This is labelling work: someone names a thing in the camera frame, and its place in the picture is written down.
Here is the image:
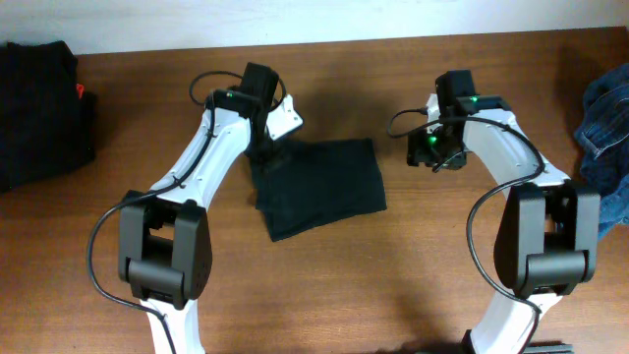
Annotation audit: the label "dark green t-shirt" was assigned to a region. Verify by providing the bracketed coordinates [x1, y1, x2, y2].
[250, 138, 387, 242]

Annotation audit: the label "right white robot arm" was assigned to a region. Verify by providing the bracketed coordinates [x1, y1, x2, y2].
[408, 93, 600, 353]

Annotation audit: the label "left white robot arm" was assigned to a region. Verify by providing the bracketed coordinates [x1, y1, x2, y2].
[118, 89, 304, 353]

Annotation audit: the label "blue denim jeans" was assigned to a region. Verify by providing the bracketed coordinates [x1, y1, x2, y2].
[574, 64, 628, 239]

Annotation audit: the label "black folded garment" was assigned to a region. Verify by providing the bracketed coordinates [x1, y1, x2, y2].
[1, 41, 96, 193]

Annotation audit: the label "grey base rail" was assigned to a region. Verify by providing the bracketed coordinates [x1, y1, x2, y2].
[523, 343, 575, 354]

